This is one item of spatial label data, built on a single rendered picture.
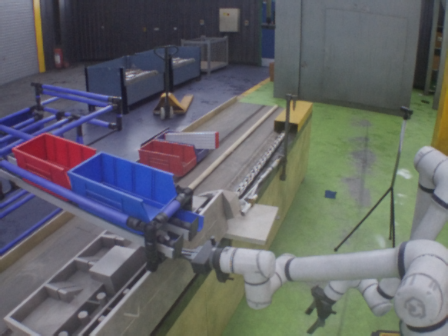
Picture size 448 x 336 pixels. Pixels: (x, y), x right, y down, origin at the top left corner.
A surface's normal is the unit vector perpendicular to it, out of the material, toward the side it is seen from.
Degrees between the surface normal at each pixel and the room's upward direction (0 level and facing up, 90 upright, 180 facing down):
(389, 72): 90
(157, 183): 88
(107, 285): 85
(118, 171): 88
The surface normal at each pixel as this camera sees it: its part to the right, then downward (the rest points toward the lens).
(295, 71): -0.39, 0.40
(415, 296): -0.69, 0.26
